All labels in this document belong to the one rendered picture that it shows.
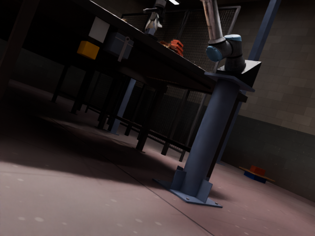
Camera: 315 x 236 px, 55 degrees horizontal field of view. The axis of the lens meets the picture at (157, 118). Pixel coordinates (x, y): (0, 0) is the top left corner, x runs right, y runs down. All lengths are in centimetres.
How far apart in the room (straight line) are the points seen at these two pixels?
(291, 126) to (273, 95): 91
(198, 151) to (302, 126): 507
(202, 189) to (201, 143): 31
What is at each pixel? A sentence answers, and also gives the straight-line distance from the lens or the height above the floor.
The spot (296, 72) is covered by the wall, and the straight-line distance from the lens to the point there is 753.
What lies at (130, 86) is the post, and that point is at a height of 72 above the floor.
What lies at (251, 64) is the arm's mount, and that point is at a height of 102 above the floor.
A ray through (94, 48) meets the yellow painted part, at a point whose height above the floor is 68.
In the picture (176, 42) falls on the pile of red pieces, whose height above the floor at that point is 127.
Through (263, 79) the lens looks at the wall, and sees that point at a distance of 786.
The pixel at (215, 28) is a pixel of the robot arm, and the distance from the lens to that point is 204.
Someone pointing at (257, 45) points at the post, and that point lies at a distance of 683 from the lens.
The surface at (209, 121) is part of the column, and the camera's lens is 211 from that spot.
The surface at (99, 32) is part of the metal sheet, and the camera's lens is 186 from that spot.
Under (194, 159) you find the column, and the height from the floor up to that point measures 25.
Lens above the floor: 43
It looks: level
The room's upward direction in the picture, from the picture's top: 21 degrees clockwise
